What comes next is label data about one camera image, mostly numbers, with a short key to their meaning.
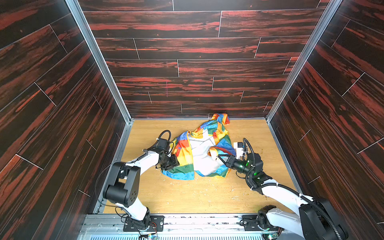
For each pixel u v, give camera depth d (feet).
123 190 1.49
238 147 2.46
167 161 2.61
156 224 2.40
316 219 1.35
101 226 2.41
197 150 3.17
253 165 2.02
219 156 2.57
